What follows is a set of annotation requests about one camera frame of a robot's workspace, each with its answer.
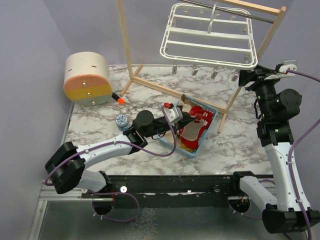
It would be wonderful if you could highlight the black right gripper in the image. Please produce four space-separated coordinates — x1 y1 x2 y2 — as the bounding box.
239 63 283 119

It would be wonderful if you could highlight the red santa sock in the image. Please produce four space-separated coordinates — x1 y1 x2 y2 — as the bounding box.
180 105 214 153

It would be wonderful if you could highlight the red beige reindeer sock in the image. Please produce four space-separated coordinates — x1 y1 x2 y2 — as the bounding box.
180 111 208 142

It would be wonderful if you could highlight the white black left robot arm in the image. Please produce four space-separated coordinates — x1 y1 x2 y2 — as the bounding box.
44 106 196 198

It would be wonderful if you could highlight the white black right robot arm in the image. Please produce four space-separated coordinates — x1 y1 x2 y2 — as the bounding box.
229 62 320 240

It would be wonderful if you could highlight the white plastic clip hanger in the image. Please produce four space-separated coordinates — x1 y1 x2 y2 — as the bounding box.
159 2 258 75

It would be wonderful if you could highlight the blue perforated plastic basket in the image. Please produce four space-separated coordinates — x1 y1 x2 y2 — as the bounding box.
157 94 219 158

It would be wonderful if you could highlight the cream ribbed sock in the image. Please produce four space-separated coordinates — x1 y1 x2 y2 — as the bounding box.
164 130 181 146

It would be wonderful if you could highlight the yellow sock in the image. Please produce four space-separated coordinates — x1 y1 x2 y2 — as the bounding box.
180 144 195 153

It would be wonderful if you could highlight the orange black highlighter pen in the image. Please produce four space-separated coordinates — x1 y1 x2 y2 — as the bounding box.
112 92 125 105

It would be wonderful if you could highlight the metal hanging rod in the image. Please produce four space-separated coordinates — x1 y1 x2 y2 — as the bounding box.
180 0 275 24

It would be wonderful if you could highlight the pastel round drawer box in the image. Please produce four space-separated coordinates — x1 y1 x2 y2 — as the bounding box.
63 51 113 107

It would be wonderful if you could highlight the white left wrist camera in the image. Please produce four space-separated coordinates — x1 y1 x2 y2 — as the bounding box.
163 102 183 124

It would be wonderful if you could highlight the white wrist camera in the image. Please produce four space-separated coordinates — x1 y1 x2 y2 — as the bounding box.
163 102 183 124
264 59 297 80

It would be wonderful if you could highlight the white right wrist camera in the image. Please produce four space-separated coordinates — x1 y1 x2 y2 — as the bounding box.
264 59 297 80

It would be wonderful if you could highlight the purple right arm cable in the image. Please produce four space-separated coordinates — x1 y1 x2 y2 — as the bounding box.
286 69 320 240

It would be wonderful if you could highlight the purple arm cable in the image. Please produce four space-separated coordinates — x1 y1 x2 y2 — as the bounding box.
43 104 178 186
286 69 320 240

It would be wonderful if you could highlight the wooden hanger rack frame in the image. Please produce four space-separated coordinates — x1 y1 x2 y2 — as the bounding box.
116 0 287 133

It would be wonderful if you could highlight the black mounting rail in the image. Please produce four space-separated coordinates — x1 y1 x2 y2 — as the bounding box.
81 175 245 208

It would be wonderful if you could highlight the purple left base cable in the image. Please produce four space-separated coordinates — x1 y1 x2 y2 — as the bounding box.
91 191 141 223

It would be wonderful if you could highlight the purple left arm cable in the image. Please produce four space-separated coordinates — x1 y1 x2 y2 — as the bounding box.
43 104 178 186

